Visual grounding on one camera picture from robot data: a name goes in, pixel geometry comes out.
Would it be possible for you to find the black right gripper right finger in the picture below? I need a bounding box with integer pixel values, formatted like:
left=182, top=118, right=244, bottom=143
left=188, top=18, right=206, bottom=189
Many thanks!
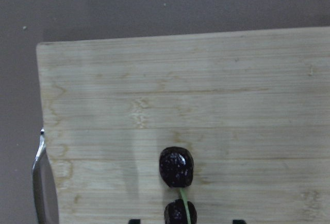
left=232, top=219, right=245, bottom=224

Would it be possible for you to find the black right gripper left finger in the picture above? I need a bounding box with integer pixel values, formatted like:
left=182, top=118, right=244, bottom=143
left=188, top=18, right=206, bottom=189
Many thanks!
left=128, top=219, right=141, bottom=224

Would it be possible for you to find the bamboo cutting board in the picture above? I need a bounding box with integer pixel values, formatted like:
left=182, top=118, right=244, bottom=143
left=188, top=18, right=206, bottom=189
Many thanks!
left=36, top=27, right=329, bottom=223

